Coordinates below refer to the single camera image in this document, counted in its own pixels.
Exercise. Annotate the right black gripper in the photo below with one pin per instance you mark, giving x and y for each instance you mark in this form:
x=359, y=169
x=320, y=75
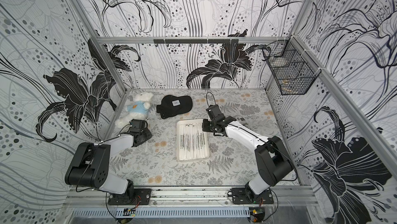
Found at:
x=214, y=116

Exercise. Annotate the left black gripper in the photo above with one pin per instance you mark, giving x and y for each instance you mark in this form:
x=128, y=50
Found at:
x=148, y=132

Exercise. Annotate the straw later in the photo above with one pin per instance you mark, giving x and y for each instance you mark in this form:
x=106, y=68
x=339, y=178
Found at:
x=203, y=145

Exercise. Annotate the straw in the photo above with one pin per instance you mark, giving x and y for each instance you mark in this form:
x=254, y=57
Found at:
x=181, y=143

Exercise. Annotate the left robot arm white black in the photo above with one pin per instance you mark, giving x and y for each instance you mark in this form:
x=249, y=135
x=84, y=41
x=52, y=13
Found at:
x=90, y=166

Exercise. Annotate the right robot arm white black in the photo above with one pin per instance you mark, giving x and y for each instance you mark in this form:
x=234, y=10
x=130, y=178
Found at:
x=272, y=158

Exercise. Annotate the white storage tray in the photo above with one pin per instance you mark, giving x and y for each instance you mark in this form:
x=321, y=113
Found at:
x=192, y=130

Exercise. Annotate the white teddy bear blue shirt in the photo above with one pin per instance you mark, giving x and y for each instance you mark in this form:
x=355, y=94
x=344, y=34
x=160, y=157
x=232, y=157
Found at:
x=137, y=110

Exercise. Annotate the black cap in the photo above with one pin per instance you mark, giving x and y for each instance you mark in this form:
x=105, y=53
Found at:
x=172, y=106

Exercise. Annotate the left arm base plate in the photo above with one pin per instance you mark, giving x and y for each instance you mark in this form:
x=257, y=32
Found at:
x=140, y=196

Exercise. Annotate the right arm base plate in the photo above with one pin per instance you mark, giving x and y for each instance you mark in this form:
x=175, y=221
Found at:
x=240, y=196

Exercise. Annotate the black wall bar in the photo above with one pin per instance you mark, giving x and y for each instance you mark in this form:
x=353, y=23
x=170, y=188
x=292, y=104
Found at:
x=195, y=41

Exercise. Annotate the black wire basket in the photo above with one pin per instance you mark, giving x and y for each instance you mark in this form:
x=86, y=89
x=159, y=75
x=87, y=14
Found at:
x=292, y=74

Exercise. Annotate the white cable duct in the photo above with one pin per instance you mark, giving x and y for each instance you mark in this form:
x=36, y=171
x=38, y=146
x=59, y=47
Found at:
x=166, y=212

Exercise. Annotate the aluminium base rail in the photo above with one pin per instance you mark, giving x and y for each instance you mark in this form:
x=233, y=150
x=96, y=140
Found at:
x=180, y=196

